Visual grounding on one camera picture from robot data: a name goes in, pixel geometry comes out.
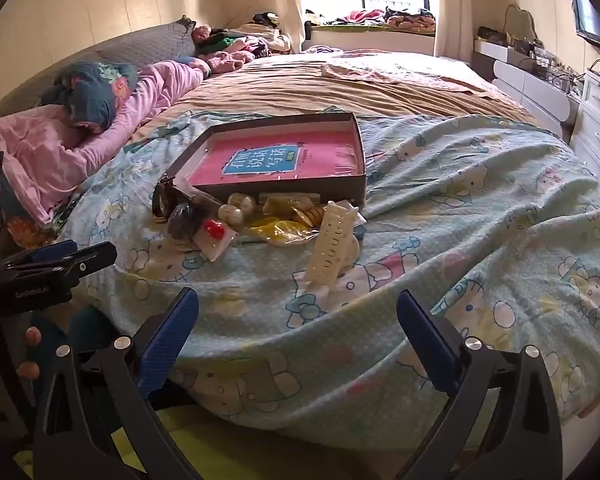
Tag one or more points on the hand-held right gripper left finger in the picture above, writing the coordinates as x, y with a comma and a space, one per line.
167, 345

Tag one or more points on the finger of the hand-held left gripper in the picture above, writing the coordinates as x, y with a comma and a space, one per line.
80, 265
55, 251

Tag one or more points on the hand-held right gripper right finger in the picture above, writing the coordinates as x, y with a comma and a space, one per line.
427, 345

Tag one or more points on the small clear blue box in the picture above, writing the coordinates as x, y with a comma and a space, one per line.
360, 231

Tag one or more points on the white plastic jewelry holder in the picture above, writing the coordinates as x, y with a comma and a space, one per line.
332, 240

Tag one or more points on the shallow cardboard box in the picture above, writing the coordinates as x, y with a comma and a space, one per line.
305, 186

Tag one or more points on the person's left hand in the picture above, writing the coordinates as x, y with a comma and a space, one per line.
32, 336

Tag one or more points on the orange floral cloth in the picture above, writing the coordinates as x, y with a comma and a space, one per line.
30, 232

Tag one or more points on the dark teal cloth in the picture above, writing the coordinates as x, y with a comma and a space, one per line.
92, 327

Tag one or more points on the pink quilt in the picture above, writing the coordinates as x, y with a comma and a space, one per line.
45, 160

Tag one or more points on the red ball earrings on card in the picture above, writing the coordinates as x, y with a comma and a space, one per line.
214, 231

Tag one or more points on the cartoon cat printed blanket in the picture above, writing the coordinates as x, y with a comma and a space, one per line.
429, 210

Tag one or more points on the blue floral cloth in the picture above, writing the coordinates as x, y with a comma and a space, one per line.
90, 92

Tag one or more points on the small clear earring bag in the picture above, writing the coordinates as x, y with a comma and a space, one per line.
276, 205

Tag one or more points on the grey quilted headboard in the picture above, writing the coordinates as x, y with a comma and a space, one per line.
145, 42

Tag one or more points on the pink plush toy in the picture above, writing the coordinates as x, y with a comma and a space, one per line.
225, 61

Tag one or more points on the light floral thin blanket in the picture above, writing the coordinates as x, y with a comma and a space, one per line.
404, 72

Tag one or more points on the grey white dressing table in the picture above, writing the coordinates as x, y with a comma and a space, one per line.
529, 85

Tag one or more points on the pile of clothes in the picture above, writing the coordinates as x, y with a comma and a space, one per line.
250, 40

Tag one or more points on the white chest of drawers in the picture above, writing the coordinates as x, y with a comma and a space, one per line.
597, 120

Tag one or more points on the tan bed sheet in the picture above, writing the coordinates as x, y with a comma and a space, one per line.
305, 90

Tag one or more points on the cream curtain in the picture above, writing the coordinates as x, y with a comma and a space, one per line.
287, 5
452, 10

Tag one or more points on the clothes on windowsill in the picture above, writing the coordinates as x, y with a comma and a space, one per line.
374, 16

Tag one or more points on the cloud shaped mirror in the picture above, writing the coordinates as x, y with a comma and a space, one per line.
519, 22

